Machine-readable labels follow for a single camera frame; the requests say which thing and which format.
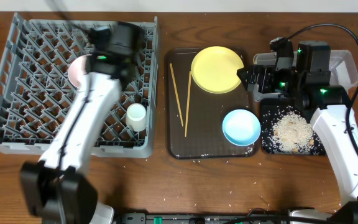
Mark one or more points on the grey plastic dishwasher rack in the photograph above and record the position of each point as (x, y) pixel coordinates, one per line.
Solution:
(36, 94)

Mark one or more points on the pale green plastic cup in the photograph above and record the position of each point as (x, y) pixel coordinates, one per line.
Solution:
(136, 117)

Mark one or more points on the pile of rice scraps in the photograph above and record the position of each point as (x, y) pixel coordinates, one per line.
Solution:
(293, 135)

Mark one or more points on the wooden chopstick left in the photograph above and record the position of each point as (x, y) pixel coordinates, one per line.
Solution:
(176, 94)

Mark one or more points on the dark brown serving tray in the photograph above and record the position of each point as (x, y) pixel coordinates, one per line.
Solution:
(205, 138)

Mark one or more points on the wooden chopstick right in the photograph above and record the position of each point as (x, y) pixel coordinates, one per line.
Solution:
(188, 103)

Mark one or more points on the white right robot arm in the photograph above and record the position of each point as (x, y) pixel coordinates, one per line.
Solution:
(304, 77)

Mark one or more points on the clear plastic waste bin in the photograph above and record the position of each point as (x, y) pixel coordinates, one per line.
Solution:
(341, 64)

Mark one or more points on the light blue bowl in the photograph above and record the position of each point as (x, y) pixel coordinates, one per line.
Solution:
(241, 127)

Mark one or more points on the black food waste tray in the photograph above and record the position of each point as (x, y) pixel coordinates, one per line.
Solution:
(271, 110)

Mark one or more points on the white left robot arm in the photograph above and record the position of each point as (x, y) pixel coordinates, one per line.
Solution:
(56, 188)

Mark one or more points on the yellow round plate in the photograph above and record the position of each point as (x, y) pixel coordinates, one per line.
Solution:
(214, 69)

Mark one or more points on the white round bowl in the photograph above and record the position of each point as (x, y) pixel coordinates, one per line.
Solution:
(77, 74)

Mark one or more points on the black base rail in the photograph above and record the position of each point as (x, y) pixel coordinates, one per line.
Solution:
(160, 218)

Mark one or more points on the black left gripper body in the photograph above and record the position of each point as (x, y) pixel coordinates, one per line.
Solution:
(134, 68)

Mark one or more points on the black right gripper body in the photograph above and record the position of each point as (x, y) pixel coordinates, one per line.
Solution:
(284, 82)

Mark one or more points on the wooden chopstick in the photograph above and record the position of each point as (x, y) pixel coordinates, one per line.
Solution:
(176, 94)
(188, 103)

